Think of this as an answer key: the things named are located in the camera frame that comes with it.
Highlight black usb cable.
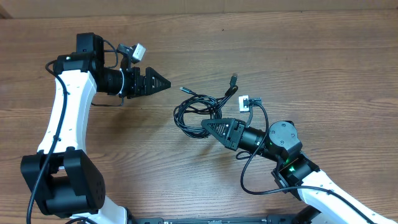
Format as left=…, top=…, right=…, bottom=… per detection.
left=173, top=73, right=239, bottom=139

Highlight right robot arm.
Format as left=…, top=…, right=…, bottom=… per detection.
left=201, top=118, right=392, bottom=224

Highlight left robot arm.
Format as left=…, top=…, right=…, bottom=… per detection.
left=21, top=32, right=171, bottom=223

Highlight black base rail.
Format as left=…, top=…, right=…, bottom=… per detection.
left=132, top=215, right=312, bottom=224

